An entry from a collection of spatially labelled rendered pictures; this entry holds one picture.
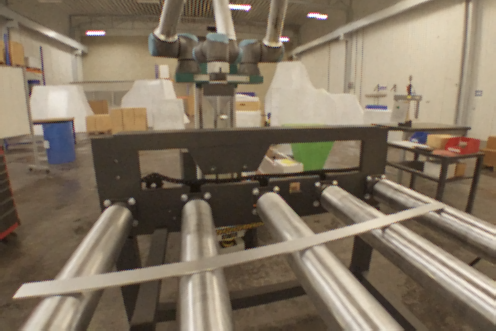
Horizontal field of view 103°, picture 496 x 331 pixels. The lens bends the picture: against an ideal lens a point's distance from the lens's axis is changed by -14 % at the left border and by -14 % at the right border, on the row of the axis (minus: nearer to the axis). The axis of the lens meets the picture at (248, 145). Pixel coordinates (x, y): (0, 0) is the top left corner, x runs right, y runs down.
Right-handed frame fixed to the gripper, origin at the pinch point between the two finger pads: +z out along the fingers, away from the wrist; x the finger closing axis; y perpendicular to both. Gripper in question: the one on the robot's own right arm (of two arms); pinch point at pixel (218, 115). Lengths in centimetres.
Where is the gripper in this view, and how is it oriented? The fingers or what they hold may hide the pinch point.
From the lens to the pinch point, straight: 101.0
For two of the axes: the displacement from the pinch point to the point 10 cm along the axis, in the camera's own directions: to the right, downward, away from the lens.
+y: -2.4, -1.9, 9.5
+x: -9.7, 0.5, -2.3
